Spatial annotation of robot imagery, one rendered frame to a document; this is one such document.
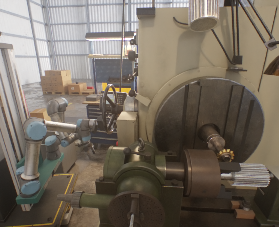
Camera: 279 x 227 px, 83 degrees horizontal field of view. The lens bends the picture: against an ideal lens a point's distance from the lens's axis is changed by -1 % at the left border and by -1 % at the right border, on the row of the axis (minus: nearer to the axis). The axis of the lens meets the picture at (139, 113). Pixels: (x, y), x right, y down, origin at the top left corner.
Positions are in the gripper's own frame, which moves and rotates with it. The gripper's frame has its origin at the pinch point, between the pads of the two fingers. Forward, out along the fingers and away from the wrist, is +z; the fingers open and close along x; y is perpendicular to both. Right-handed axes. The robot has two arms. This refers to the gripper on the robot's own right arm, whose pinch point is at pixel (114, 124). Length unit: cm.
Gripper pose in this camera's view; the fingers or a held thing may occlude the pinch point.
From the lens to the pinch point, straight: 135.0
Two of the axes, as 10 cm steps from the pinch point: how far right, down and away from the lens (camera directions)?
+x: 0.4, 7.0, 7.2
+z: 10.0, 0.3, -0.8
